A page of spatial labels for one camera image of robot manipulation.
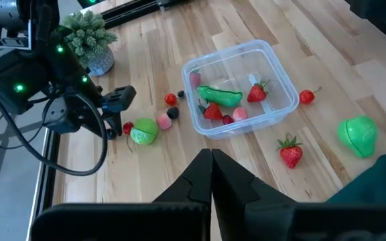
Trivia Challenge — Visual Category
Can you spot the clear plastic tupperware container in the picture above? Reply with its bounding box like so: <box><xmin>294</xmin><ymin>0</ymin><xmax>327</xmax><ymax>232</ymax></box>
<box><xmin>181</xmin><ymin>39</ymin><xmax>300</xmax><ymax>141</ymax></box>

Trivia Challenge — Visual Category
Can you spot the green toy lime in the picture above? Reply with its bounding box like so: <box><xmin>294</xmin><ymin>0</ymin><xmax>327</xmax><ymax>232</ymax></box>
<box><xmin>129</xmin><ymin>117</ymin><xmax>159</xmax><ymax>146</ymax></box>

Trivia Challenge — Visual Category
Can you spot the green toy pear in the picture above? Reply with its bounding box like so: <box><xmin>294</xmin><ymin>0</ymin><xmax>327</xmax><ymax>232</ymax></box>
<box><xmin>336</xmin><ymin>115</ymin><xmax>379</xmax><ymax>159</ymax></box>

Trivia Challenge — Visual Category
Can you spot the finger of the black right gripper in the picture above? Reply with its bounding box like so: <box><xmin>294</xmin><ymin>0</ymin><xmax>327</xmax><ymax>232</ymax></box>
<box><xmin>107</xmin><ymin>112</ymin><xmax>119</xmax><ymax>137</ymax></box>
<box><xmin>114</xmin><ymin>112</ymin><xmax>123</xmax><ymax>137</ymax></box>

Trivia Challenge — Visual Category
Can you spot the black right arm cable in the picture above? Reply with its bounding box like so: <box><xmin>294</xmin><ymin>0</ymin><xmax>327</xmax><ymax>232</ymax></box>
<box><xmin>0</xmin><ymin>90</ymin><xmax>109</xmax><ymax>177</ymax></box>

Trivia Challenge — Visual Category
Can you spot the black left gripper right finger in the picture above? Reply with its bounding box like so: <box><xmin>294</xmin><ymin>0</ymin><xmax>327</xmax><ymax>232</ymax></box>
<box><xmin>212</xmin><ymin>149</ymin><xmax>297</xmax><ymax>241</ymax></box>

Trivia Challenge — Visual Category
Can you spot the green toy pea pod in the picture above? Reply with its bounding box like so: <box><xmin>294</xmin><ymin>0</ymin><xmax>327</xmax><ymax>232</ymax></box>
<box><xmin>196</xmin><ymin>85</ymin><xmax>244</xmax><ymax>108</ymax></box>

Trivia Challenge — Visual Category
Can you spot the potted faux green plant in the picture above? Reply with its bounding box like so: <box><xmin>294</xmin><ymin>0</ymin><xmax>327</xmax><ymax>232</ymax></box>
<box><xmin>60</xmin><ymin>9</ymin><xmax>119</xmax><ymax>77</ymax></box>

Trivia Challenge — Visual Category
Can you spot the black toy blackberry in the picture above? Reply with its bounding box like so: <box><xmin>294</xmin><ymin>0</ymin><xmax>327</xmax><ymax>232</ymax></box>
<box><xmin>166</xmin><ymin>106</ymin><xmax>180</xmax><ymax>121</ymax></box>

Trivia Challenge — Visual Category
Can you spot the red toy strawberry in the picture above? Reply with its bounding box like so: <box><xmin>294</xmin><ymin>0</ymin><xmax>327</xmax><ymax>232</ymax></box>
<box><xmin>246</xmin><ymin>79</ymin><xmax>271</xmax><ymax>103</ymax></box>
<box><xmin>198</xmin><ymin>99</ymin><xmax>224</xmax><ymax>121</ymax></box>
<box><xmin>276</xmin><ymin>133</ymin><xmax>304</xmax><ymax>169</ymax></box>

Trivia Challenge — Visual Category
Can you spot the dark green cloth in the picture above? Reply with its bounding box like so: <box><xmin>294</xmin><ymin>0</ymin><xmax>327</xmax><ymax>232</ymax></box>
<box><xmin>325</xmin><ymin>152</ymin><xmax>386</xmax><ymax>205</ymax></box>

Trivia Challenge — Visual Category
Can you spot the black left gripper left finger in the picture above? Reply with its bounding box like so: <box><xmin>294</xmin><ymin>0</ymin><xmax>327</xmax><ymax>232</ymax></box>
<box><xmin>152</xmin><ymin>149</ymin><xmax>213</xmax><ymax>205</ymax></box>

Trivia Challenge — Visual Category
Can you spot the pink toy fruit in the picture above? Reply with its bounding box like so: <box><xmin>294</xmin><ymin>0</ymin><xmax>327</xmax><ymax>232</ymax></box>
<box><xmin>155</xmin><ymin>112</ymin><xmax>173</xmax><ymax>131</ymax></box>
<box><xmin>232</xmin><ymin>106</ymin><xmax>249</xmax><ymax>122</ymax></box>
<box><xmin>188</xmin><ymin>68</ymin><xmax>202</xmax><ymax>90</ymax></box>

